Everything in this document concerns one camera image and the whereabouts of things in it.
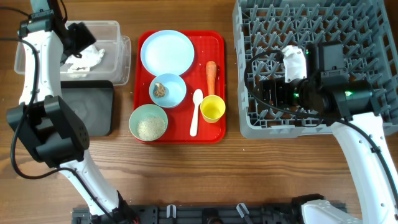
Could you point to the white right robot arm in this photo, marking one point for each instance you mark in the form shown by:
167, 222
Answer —
316, 85

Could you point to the white plastic spoon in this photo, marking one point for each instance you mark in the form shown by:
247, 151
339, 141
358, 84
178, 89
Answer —
197, 100

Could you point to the green bowl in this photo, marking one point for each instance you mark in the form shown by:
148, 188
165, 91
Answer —
148, 110

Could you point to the large light blue plate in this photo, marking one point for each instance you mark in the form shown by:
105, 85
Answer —
167, 51

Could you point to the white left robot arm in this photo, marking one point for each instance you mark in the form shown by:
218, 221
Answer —
46, 126

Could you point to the black tray bin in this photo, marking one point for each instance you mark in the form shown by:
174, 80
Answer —
92, 101

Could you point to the white rice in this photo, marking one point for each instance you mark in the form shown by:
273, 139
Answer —
151, 128

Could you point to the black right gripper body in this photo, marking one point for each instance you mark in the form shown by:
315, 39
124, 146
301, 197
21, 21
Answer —
272, 93

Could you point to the brown food scrap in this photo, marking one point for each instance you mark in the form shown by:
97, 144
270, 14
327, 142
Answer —
160, 90

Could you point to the small light blue bowl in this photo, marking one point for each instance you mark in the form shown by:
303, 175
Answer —
175, 90

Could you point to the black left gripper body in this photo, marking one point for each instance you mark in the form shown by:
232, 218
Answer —
80, 38

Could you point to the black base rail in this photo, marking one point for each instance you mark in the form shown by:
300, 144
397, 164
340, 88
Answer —
265, 214

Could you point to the clear plastic bin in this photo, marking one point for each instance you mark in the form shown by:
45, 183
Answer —
115, 63

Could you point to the orange carrot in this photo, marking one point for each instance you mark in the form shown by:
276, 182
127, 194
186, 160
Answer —
211, 69

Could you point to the red serving tray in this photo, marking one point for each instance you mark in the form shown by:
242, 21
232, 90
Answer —
209, 46

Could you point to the yellow plastic cup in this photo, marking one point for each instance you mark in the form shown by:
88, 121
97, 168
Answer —
212, 108

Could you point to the white tissue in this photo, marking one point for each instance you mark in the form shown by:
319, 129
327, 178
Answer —
90, 57

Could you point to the grey dishwasher rack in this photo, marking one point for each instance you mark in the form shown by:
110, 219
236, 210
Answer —
370, 54

